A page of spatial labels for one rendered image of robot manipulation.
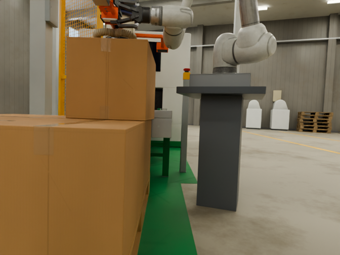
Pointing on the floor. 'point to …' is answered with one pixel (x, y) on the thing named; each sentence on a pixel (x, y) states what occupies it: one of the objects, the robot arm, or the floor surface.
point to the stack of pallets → (314, 122)
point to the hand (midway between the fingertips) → (109, 12)
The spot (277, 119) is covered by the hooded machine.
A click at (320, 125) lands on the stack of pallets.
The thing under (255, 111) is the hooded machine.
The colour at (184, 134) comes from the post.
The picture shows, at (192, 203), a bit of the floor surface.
